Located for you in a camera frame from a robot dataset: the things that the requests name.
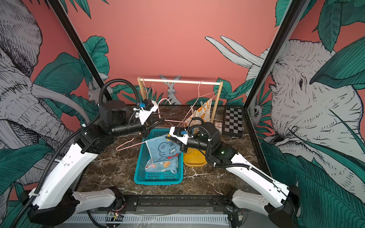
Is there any cream orange towel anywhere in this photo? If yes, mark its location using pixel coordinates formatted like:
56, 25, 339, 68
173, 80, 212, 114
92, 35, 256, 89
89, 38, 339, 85
183, 98, 213, 127

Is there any dark blue towel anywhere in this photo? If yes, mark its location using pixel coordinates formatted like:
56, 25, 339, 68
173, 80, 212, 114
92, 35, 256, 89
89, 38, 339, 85
146, 135, 181, 163

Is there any checkerboard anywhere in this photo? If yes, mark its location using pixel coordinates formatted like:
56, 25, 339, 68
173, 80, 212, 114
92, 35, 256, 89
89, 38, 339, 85
222, 106, 244, 137

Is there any yellow plastic tray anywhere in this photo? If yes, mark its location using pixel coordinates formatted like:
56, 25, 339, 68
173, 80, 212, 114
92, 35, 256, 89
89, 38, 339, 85
183, 150, 207, 167

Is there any white slotted cable duct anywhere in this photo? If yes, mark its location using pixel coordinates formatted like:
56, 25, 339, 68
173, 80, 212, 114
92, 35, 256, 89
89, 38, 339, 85
62, 213, 230, 226

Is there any blue dotted towel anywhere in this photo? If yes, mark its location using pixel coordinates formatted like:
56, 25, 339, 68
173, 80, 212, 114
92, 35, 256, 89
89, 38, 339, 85
144, 159, 179, 174

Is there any small white red box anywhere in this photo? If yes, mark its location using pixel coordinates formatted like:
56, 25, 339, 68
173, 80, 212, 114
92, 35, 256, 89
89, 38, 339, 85
214, 122, 222, 133

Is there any pink wire hanger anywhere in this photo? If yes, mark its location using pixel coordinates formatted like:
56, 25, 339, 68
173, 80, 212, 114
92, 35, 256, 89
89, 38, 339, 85
141, 80, 155, 100

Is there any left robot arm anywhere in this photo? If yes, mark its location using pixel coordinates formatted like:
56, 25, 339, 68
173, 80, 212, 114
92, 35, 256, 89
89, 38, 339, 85
11, 84, 162, 228

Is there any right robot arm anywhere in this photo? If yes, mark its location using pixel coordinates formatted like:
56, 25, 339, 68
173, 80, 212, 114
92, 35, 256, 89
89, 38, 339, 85
167, 122, 301, 228

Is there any teal plastic basket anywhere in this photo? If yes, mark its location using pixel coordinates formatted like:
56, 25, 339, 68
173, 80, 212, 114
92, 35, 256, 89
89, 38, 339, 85
134, 128, 183, 185

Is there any wooden clothes rack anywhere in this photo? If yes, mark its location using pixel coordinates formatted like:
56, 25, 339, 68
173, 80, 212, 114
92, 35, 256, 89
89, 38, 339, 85
131, 69, 222, 127

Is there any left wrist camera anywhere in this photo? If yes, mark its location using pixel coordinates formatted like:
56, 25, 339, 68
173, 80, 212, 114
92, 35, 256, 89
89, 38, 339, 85
133, 99, 158, 125

